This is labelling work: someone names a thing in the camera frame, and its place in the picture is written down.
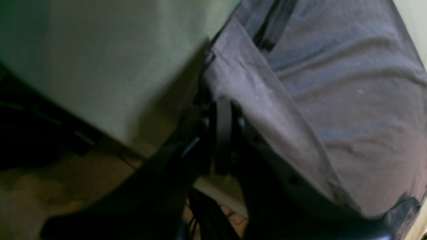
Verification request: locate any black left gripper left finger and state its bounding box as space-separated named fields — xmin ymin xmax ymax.
xmin=40 ymin=103 xmax=216 ymax=240

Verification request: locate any grey t-shirt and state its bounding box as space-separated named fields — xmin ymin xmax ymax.
xmin=204 ymin=0 xmax=426 ymax=235

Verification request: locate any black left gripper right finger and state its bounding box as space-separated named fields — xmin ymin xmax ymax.
xmin=217 ymin=100 xmax=394 ymax=240

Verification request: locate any green table cloth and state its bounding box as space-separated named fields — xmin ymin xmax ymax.
xmin=0 ymin=0 xmax=427 ymax=240

